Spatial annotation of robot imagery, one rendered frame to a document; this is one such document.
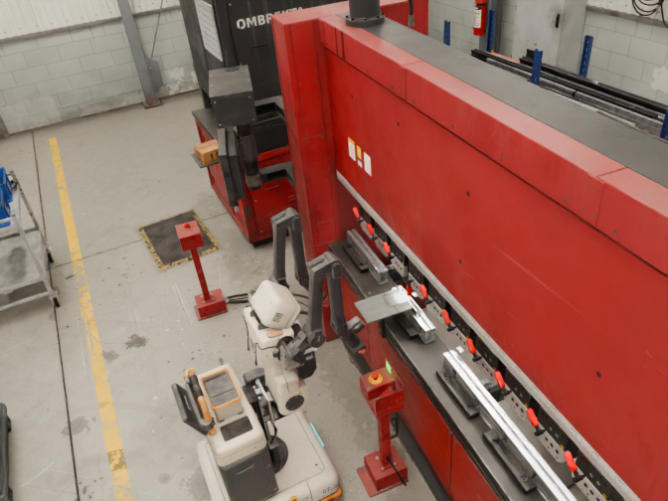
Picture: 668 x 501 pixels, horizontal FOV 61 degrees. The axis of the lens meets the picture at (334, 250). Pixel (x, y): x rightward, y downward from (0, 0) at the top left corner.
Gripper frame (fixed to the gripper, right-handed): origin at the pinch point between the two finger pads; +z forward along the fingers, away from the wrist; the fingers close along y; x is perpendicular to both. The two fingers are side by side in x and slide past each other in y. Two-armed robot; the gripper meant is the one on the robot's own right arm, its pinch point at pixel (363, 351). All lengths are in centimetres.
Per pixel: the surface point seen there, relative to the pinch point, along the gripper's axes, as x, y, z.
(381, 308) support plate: -20.9, 22.3, 10.2
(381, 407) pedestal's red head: 11.4, -15.3, 22.9
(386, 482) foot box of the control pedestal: 42, -14, 84
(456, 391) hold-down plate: -21.9, -37.0, 21.4
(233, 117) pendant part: -29, 129, -76
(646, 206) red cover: -80, -108, -105
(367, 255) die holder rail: -36, 72, 21
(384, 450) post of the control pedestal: 30, -8, 67
